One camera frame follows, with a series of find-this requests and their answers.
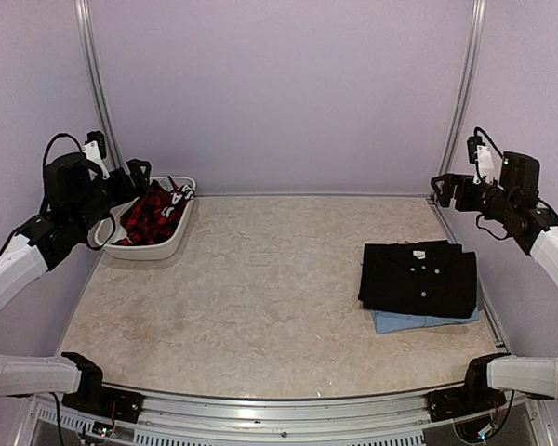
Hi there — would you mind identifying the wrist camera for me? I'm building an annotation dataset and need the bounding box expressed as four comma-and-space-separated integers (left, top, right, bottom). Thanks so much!
82, 130, 110, 180
467, 126, 503, 185

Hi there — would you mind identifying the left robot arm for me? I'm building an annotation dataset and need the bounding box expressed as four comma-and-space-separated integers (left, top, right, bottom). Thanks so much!
0, 151, 151, 413

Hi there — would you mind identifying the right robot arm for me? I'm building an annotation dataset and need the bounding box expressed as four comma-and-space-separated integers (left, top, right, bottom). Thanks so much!
431, 146, 558, 413

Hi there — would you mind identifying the white plastic bin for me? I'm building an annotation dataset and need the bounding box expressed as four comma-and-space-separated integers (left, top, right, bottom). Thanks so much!
91, 176, 197, 261

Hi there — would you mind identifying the black long sleeve shirt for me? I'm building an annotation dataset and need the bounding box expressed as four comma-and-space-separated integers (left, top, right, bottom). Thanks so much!
358, 240, 477, 319

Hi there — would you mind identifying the red black plaid shirt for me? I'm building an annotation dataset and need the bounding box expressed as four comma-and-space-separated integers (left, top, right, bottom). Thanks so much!
113, 177, 195, 246

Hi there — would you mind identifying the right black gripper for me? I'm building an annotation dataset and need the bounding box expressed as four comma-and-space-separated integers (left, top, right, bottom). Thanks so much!
432, 172, 517, 223

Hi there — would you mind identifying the aluminium corner post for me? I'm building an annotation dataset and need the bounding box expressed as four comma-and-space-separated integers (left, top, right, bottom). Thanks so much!
73, 0, 123, 168
439, 0, 487, 175

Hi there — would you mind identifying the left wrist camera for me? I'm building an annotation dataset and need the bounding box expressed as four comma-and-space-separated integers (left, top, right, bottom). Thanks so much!
82, 130, 110, 180

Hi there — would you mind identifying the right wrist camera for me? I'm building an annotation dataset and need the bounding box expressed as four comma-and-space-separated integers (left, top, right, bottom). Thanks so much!
467, 126, 503, 185

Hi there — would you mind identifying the left aluminium corner post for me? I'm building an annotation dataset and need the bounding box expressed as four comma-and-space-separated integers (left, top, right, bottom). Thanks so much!
73, 0, 123, 168

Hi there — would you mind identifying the right aluminium corner post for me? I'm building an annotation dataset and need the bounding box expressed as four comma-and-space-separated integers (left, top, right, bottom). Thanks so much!
439, 0, 487, 175

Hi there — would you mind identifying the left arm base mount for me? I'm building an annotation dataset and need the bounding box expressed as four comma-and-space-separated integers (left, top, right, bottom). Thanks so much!
61, 352, 144, 424

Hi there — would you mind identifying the light blue folded shirt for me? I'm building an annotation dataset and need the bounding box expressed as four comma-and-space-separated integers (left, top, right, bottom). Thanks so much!
372, 308, 479, 335

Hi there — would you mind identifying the aluminium front rail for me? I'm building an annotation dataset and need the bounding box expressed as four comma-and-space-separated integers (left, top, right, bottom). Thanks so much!
10, 388, 557, 445

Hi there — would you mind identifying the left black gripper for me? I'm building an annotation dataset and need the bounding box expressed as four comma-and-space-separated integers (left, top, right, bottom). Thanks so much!
72, 158, 150, 235

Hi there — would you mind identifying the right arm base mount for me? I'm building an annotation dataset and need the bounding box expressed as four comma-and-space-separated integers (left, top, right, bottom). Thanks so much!
426, 353, 508, 423

